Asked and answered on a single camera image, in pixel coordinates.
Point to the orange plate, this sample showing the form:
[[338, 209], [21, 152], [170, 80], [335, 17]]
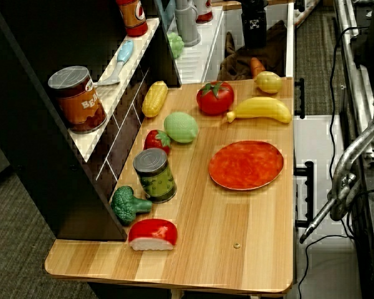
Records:
[[246, 165]]

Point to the metal clamp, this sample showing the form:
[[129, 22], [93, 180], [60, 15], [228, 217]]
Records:
[[349, 162]]

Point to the yellow toy potato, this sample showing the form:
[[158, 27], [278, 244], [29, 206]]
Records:
[[269, 82]]

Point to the green toy broccoli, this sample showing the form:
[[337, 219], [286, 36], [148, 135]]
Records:
[[126, 205]]

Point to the green pickle can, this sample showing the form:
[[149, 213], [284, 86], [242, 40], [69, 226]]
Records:
[[156, 177]]

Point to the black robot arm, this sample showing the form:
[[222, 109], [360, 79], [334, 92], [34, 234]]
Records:
[[255, 4]]

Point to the yellow toy banana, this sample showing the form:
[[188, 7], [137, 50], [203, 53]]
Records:
[[261, 109]]

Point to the black toy kitchen hutch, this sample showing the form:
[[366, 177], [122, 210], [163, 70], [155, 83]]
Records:
[[34, 162]]

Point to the red ketchup bottle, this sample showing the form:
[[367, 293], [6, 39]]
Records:
[[132, 17]]

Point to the red and white toy container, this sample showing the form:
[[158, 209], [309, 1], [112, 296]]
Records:
[[204, 11]]

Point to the brown cloth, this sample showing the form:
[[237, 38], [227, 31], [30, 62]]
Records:
[[274, 43]]

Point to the pale green toy lime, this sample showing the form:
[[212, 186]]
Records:
[[181, 127]]

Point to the small red toy tomato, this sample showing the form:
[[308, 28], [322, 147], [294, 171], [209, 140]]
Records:
[[154, 143]]

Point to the white toy sink unit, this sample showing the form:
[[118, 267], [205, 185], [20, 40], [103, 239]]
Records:
[[193, 67]]

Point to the gray toy faucet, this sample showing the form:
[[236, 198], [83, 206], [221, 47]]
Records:
[[187, 25]]

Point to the brown beans can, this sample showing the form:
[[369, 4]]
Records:
[[78, 102]]

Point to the yellow toy corn cob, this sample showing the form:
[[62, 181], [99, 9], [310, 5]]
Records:
[[155, 99]]

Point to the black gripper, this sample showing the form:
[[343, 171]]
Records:
[[254, 31]]

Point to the white cabinet under counter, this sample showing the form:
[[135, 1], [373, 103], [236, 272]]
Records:
[[324, 274]]

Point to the green toy grapes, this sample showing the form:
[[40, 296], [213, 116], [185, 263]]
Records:
[[176, 45]]

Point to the aluminium frame rail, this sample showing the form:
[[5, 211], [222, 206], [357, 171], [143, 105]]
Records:
[[346, 46]]

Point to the red and white toy sushi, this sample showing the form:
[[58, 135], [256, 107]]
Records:
[[152, 233]]

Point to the orange toy carrot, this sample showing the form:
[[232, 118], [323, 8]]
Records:
[[257, 66]]

